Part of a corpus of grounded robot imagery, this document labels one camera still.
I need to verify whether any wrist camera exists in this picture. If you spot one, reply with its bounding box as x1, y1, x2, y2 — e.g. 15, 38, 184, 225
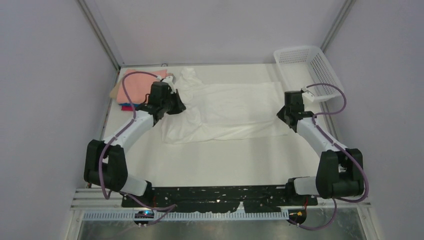
161, 75, 176, 93
301, 87, 315, 103

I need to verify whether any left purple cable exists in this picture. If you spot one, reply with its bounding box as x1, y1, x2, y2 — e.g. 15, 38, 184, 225
98, 71, 176, 226

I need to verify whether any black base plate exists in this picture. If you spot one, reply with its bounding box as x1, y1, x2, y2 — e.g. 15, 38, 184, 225
121, 185, 318, 213

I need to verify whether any white slotted cable duct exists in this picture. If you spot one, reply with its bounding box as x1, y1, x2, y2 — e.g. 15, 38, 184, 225
82, 209, 289, 221

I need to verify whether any white plastic basket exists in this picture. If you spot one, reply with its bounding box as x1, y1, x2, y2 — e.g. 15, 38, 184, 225
273, 45, 344, 103

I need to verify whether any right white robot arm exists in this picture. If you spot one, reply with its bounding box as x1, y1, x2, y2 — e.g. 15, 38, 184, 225
276, 90, 367, 199

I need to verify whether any blue folded t shirt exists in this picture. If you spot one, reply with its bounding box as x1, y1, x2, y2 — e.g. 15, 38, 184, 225
119, 103, 140, 108

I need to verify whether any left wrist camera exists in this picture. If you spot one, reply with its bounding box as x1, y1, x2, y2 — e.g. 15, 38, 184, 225
161, 75, 176, 93

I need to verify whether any purple cable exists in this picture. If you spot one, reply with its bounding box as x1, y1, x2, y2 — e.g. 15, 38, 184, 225
288, 83, 370, 231
98, 71, 176, 226

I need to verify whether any white t shirt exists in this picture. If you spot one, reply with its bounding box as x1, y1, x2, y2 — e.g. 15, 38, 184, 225
161, 67, 289, 144

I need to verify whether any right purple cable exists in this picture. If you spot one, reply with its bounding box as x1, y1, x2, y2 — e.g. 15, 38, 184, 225
288, 83, 370, 231

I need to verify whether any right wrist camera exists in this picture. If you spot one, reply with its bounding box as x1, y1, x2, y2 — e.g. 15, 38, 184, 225
301, 87, 315, 103

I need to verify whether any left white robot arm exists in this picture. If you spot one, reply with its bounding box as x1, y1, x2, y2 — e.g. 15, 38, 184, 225
83, 79, 186, 196

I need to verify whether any grey aluminium frame rail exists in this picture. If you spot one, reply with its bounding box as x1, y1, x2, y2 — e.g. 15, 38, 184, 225
76, 0, 120, 71

